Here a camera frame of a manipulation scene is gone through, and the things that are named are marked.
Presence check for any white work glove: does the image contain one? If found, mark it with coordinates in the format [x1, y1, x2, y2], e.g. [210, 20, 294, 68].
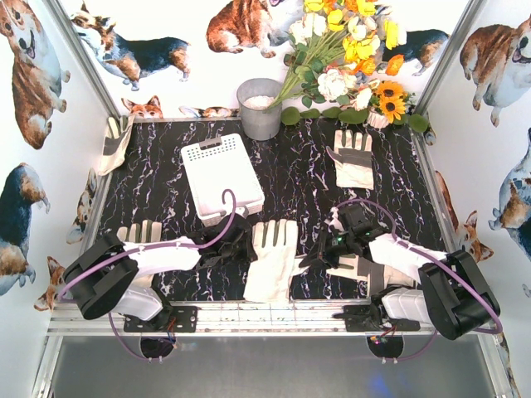
[243, 219, 301, 303]

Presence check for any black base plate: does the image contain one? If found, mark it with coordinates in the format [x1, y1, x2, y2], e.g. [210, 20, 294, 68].
[124, 305, 198, 333]
[332, 304, 421, 332]

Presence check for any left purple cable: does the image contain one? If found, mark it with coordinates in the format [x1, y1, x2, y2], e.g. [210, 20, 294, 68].
[57, 189, 237, 302]

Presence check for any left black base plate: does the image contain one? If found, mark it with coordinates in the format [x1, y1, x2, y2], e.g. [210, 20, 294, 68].
[124, 305, 198, 333]

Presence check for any artificial flower bouquet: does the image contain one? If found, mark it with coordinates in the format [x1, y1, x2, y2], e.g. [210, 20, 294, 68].
[271, 1, 407, 108]

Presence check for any grey metal bucket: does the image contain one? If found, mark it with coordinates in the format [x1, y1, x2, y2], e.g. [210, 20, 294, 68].
[236, 78, 282, 141]

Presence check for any left back corner glove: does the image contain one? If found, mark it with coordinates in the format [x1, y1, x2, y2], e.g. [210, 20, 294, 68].
[98, 115, 134, 176]

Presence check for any left front work glove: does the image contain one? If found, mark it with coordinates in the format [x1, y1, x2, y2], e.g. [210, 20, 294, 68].
[116, 220, 163, 243]

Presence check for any small sunflower pot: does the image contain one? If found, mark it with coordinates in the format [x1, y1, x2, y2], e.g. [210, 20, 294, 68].
[366, 80, 415, 129]

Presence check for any white perforated storage basket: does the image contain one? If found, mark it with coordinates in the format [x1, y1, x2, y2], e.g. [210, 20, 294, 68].
[181, 133, 265, 226]

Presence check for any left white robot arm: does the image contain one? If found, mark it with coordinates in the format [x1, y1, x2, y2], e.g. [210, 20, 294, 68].
[59, 207, 256, 321]

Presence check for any front aluminium rail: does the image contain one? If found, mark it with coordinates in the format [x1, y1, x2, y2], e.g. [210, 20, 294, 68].
[46, 300, 499, 337]

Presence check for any right back work glove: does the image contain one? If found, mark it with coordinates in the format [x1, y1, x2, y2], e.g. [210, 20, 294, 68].
[326, 129, 374, 190]

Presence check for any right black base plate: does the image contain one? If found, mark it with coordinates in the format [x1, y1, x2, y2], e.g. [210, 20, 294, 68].
[332, 304, 421, 332]

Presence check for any right front work glove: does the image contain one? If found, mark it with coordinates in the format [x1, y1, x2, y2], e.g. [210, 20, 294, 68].
[326, 255, 416, 295]

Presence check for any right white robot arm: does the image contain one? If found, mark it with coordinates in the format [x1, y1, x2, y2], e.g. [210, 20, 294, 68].
[295, 203, 502, 340]

